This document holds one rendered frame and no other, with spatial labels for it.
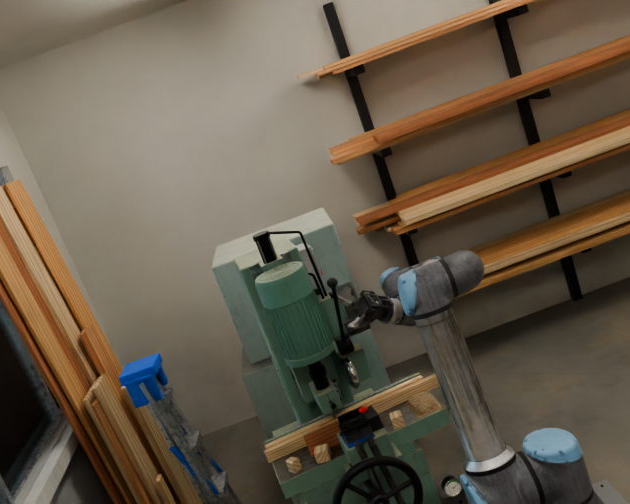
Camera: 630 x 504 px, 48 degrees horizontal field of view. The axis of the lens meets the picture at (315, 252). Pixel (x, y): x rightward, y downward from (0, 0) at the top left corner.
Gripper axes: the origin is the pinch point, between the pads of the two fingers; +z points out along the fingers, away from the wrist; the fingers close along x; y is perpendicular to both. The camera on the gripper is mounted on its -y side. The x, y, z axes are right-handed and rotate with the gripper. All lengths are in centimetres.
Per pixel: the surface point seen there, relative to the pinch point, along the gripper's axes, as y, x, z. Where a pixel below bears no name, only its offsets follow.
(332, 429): -31.5, 23.7, -6.5
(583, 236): -2, -87, -242
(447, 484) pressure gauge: -25, 51, -37
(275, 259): -3.3, -26.1, 11.2
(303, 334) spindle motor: -9.2, 2.7, 9.0
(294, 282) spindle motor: 3.6, -7.4, 15.5
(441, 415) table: -10.7, 34.2, -34.5
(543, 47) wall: 68, -189, -226
